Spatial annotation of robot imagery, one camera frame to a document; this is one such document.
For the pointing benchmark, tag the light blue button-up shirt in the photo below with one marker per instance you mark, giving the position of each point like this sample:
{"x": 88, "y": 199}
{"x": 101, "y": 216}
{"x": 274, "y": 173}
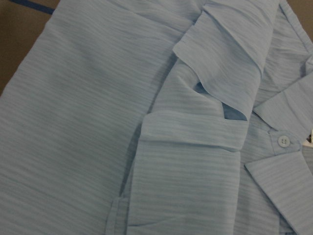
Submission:
{"x": 160, "y": 117}

